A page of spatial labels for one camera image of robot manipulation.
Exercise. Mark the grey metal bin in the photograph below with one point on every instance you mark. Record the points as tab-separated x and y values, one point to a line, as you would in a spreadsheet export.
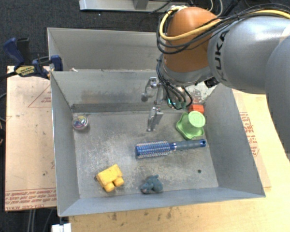
125	158

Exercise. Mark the green cup with wavy base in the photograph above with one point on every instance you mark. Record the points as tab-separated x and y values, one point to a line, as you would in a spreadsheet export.
192	127

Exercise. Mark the blue hairbrush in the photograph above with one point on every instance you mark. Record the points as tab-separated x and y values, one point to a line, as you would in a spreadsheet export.
157	149

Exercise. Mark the shiny iridescent round top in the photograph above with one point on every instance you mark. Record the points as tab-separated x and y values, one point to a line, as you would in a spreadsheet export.
80	122

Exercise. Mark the orange block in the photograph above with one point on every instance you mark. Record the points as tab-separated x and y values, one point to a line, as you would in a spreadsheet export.
196	108

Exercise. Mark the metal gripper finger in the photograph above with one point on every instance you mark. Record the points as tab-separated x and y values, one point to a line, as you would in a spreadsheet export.
155	117
150	86

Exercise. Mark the brown cardboard board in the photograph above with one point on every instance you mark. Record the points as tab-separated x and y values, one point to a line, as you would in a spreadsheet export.
29	141

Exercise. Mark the grey-blue toy animal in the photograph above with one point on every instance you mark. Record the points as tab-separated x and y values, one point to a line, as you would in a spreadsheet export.
152	184

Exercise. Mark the yellow toy block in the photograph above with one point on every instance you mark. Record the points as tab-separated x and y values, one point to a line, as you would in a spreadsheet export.
108	176

